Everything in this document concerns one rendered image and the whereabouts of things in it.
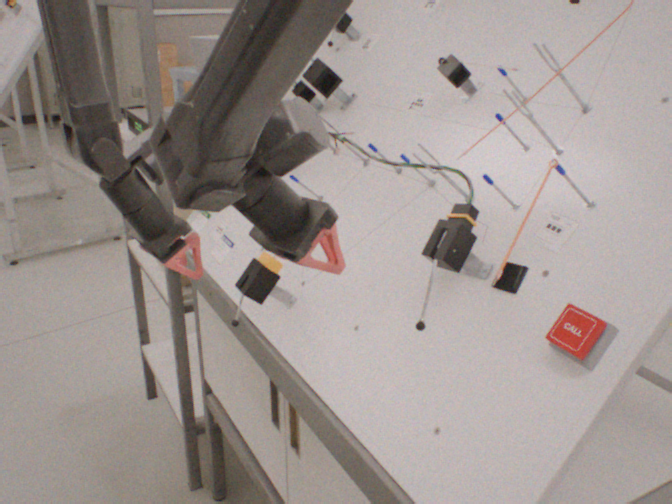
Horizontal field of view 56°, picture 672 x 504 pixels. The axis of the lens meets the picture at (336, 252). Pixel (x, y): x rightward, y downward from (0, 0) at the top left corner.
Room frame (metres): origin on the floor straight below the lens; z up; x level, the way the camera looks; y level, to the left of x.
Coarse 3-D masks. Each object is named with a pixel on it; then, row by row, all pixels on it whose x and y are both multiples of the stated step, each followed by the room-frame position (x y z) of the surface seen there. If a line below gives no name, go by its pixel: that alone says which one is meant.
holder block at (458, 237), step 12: (444, 228) 0.80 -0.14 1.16; (456, 228) 0.78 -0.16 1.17; (432, 240) 0.79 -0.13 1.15; (444, 240) 0.78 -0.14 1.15; (456, 240) 0.77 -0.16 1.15; (468, 240) 0.79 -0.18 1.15; (432, 252) 0.78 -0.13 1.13; (444, 252) 0.76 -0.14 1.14; (456, 252) 0.77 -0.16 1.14; (468, 252) 0.78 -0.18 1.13; (444, 264) 0.77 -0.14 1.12; (456, 264) 0.77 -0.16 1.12
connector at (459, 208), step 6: (456, 204) 0.83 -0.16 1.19; (462, 204) 0.82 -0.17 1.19; (468, 204) 0.81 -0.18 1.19; (456, 210) 0.82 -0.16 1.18; (462, 210) 0.81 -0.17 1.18; (468, 210) 0.81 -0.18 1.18; (474, 210) 0.81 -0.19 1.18; (474, 216) 0.81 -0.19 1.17; (462, 222) 0.80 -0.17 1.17; (468, 222) 0.80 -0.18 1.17; (468, 228) 0.80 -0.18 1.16
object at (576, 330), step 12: (564, 312) 0.65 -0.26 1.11; (576, 312) 0.64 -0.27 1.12; (588, 312) 0.63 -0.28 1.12; (564, 324) 0.64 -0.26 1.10; (576, 324) 0.63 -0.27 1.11; (588, 324) 0.62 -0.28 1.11; (600, 324) 0.61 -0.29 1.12; (552, 336) 0.63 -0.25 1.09; (564, 336) 0.63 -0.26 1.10; (576, 336) 0.62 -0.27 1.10; (588, 336) 0.61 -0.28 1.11; (564, 348) 0.62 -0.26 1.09; (576, 348) 0.61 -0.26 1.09; (588, 348) 0.60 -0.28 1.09
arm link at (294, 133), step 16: (288, 112) 0.59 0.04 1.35; (304, 112) 0.61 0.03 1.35; (272, 128) 0.58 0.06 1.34; (288, 128) 0.58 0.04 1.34; (304, 128) 0.58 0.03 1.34; (320, 128) 0.62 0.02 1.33; (272, 144) 0.58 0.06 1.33; (288, 144) 0.58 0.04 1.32; (304, 144) 0.59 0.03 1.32; (320, 144) 0.59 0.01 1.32; (256, 160) 0.58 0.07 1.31; (272, 160) 0.59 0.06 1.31; (288, 160) 0.60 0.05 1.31; (304, 160) 0.60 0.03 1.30; (208, 192) 0.53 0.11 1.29; (224, 192) 0.55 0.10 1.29; (240, 192) 0.57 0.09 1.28; (192, 208) 0.55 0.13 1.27; (208, 208) 0.56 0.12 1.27; (224, 208) 0.58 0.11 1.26
